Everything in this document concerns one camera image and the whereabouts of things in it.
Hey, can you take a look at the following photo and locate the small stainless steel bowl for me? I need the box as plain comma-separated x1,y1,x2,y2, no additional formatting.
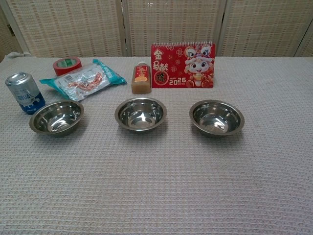
29,100,85,135
114,97,168,134
189,99,245,137

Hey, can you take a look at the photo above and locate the small orange juice bottle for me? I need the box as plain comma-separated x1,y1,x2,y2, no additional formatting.
131,62,152,94

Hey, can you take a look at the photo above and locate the red 2026 desk calendar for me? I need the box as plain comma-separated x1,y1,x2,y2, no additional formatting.
150,41,216,89

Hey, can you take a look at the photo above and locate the grey waffle weave tablecloth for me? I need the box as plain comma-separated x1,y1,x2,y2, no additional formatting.
0,52,313,235

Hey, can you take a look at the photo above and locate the teal clear snack packet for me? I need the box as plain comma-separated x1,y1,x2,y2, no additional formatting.
39,58,128,102

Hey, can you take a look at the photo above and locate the woven folding screen panel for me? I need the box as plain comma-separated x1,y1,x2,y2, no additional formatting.
217,0,313,58
2,0,128,58
121,0,227,58

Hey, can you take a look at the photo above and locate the red tape roll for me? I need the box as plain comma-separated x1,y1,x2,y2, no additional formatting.
52,57,82,77

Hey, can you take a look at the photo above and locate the blue and silver drink can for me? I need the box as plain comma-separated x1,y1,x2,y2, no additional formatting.
5,72,46,115

